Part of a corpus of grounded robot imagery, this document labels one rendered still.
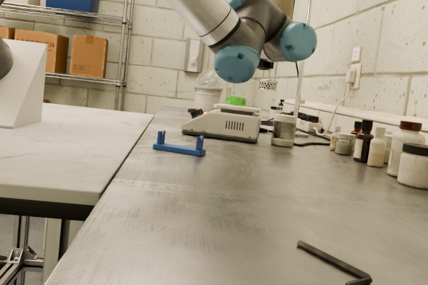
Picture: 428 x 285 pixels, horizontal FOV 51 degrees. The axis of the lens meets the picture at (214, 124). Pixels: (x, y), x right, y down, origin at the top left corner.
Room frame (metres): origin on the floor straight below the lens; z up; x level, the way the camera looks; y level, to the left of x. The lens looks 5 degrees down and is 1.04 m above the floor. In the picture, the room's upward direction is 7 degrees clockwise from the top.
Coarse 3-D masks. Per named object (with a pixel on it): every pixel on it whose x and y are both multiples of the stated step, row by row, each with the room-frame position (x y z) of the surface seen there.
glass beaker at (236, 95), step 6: (228, 84) 1.21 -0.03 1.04; (234, 84) 1.19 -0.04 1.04; (240, 84) 1.19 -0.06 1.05; (246, 84) 1.20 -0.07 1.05; (228, 90) 1.20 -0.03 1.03; (234, 90) 1.19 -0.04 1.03; (240, 90) 1.19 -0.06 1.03; (246, 90) 1.20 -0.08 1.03; (228, 96) 1.20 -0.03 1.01; (234, 96) 1.19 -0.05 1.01; (240, 96) 1.19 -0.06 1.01; (246, 96) 1.21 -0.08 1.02; (228, 102) 1.20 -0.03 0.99; (234, 102) 1.19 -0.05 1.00; (240, 102) 1.19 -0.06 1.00; (246, 102) 1.21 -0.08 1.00
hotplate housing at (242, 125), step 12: (192, 120) 1.16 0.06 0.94; (204, 120) 1.15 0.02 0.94; (216, 120) 1.15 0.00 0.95; (228, 120) 1.14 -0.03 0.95; (240, 120) 1.14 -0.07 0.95; (252, 120) 1.14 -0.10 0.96; (192, 132) 1.16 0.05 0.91; (204, 132) 1.16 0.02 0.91; (216, 132) 1.15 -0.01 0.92; (228, 132) 1.14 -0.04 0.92; (240, 132) 1.14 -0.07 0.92; (252, 132) 1.14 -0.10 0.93
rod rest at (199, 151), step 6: (162, 132) 0.88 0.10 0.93; (162, 138) 0.88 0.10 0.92; (198, 138) 0.84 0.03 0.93; (156, 144) 0.86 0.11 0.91; (162, 144) 0.87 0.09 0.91; (168, 144) 0.88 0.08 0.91; (174, 144) 0.89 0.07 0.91; (198, 144) 0.84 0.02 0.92; (162, 150) 0.86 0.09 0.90; (168, 150) 0.86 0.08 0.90; (174, 150) 0.85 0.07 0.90; (180, 150) 0.85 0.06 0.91; (186, 150) 0.85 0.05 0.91; (192, 150) 0.84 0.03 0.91; (198, 150) 0.84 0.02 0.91; (204, 150) 0.86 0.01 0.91
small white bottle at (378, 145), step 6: (378, 132) 0.97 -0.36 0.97; (384, 132) 0.97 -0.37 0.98; (378, 138) 0.97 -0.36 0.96; (372, 144) 0.98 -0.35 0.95; (378, 144) 0.97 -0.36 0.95; (384, 144) 0.97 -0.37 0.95; (372, 150) 0.97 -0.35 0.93; (378, 150) 0.97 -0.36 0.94; (384, 150) 0.97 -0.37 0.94; (372, 156) 0.97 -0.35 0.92; (378, 156) 0.97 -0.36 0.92; (384, 156) 0.97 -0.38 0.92; (372, 162) 0.97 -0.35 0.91; (378, 162) 0.97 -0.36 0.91
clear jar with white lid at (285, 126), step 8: (280, 120) 1.15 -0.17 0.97; (288, 120) 1.14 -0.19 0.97; (296, 120) 1.16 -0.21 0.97; (280, 128) 1.14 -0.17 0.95; (288, 128) 1.14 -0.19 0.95; (272, 136) 1.16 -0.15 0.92; (280, 136) 1.14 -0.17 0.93; (288, 136) 1.14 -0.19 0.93; (272, 144) 1.16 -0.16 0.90; (280, 144) 1.14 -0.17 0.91; (288, 144) 1.14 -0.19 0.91
